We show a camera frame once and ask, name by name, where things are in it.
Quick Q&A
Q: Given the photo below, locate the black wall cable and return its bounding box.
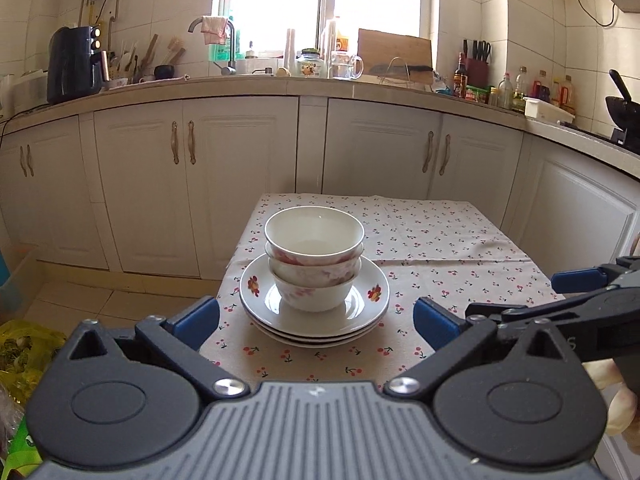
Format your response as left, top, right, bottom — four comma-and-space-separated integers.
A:
576, 0, 617, 28

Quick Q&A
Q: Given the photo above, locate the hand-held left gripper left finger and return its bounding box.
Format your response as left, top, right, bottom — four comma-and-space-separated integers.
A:
65, 296, 251, 401

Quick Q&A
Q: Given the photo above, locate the floral glass jar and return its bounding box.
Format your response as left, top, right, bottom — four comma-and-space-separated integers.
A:
295, 48, 322, 78

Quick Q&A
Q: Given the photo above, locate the dish rack with utensils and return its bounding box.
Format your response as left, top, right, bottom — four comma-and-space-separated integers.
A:
102, 34, 187, 86

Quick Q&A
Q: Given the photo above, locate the clear condiment bottle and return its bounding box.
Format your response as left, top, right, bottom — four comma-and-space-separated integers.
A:
498, 72, 515, 110

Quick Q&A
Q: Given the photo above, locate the black handled cleaver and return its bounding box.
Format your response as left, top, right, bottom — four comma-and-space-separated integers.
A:
371, 61, 432, 77

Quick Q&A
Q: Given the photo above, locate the white plastic tray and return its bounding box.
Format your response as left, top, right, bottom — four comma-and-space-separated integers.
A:
523, 97, 576, 126

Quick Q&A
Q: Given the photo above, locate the narrow white cabinet panel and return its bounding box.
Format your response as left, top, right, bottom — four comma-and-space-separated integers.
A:
297, 96, 330, 196

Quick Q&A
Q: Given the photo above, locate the white plastic cup stack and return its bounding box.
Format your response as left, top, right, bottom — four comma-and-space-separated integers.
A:
285, 28, 299, 77

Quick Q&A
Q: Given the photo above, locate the cherry print tablecloth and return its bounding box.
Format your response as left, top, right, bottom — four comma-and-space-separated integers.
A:
199, 192, 568, 397

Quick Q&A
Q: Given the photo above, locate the white cabinet door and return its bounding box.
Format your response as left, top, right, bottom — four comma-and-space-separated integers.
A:
181, 96, 301, 281
0, 132, 28, 261
24, 114, 110, 272
93, 100, 187, 278
322, 97, 443, 201
427, 114, 525, 236
500, 135, 640, 281

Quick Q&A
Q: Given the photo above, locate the beige kitchen countertop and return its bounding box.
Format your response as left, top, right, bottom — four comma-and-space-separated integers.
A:
0, 72, 640, 181

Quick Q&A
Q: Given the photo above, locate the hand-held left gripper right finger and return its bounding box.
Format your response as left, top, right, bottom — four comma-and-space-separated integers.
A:
382, 297, 569, 401

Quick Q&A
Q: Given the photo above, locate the person's right hand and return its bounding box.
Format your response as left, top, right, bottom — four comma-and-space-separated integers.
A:
584, 360, 640, 437

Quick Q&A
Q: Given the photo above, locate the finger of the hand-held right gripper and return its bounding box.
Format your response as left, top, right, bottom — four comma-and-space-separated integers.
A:
465, 280, 640, 362
550, 255, 640, 294

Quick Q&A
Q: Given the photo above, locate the black wok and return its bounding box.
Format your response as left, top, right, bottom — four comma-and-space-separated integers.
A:
605, 69, 640, 133

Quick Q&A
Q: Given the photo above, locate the dark soy sauce bottle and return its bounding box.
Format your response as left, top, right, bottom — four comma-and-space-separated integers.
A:
453, 52, 469, 97

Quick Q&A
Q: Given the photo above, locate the white kitchen appliance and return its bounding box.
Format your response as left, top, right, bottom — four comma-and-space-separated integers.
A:
0, 71, 50, 118

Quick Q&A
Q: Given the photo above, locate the knife block with knives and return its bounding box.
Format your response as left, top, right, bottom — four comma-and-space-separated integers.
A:
461, 39, 492, 90

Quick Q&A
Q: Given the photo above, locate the blue plastic bin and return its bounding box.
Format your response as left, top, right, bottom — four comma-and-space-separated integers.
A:
0, 250, 13, 323

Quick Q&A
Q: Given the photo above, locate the green plastic bag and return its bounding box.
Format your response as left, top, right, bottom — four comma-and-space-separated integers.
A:
0, 407, 48, 480

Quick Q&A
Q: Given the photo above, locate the orange drink bottle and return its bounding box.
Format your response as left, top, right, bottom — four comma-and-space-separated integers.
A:
334, 16, 351, 53

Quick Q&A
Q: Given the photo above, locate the green dish soap bottle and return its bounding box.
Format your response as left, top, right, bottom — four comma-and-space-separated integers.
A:
209, 10, 242, 61

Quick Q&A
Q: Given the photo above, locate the black air fryer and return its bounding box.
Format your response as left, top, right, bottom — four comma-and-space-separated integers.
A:
46, 25, 110, 106

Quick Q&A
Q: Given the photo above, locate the black gas stove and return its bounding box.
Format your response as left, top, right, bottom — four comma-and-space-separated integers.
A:
580, 127, 640, 153

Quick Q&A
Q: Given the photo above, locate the wire knife rack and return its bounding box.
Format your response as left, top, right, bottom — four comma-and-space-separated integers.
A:
377, 56, 417, 85

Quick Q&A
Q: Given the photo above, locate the white pink floral bowl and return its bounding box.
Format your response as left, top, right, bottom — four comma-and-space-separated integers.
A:
265, 242, 363, 289
264, 206, 366, 267
270, 265, 362, 314

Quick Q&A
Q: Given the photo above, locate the wooden cutting board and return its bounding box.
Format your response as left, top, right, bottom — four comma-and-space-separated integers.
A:
357, 28, 433, 76

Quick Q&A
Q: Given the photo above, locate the metal kitchen faucet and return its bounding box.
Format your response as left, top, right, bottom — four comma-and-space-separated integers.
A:
188, 16, 238, 77

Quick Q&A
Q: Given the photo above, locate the pink dish cloth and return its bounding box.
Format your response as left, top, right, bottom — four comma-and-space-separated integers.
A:
201, 16, 228, 46

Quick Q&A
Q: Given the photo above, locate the orange handled oil bottle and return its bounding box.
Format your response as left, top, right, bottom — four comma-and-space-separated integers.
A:
559, 75, 576, 116

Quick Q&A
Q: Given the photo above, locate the yellow plastic bag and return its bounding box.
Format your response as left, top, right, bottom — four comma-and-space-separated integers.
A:
0, 320, 68, 406

